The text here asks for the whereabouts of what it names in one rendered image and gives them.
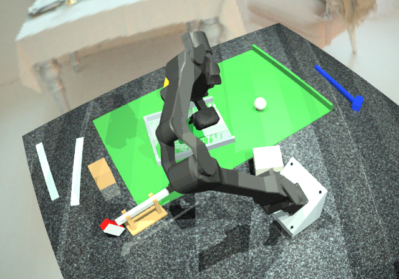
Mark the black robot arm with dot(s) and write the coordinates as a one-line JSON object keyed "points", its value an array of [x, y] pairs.
{"points": [[200, 172]]}

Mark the yellow cube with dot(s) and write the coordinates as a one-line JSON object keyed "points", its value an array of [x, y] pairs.
{"points": [[166, 82]]}

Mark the white flat bar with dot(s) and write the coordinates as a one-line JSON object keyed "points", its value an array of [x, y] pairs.
{"points": [[75, 197], [47, 173]]}

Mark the white golf ball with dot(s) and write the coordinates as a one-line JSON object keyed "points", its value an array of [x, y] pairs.
{"points": [[260, 103]]}

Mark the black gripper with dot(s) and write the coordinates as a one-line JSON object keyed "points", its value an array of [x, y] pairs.
{"points": [[205, 116]]}

